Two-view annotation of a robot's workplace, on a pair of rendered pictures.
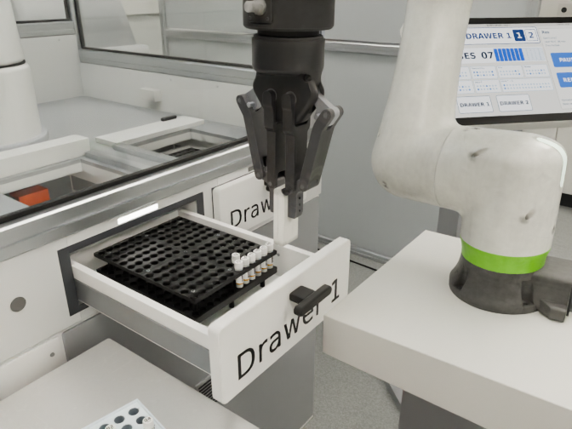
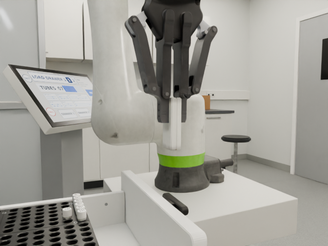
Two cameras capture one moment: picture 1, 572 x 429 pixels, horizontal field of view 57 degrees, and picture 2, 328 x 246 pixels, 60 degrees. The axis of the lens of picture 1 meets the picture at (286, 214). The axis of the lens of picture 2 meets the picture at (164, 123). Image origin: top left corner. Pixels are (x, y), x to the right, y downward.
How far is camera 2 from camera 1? 55 cm
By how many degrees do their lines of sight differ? 60
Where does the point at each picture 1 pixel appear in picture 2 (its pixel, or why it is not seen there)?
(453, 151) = not seen: hidden behind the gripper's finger
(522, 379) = (258, 202)
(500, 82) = (72, 102)
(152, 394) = not seen: outside the picture
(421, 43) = (117, 43)
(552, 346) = (238, 189)
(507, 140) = not seen: hidden behind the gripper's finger
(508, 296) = (202, 178)
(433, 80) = (129, 65)
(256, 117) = (145, 38)
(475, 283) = (186, 178)
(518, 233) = (201, 139)
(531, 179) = (202, 107)
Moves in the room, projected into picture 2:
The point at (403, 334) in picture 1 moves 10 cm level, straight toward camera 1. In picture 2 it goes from (195, 215) to (239, 233)
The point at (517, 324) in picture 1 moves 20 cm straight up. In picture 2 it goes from (215, 189) to (216, 110)
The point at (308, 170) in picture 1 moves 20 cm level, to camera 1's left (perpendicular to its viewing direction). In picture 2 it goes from (201, 75) to (97, 56)
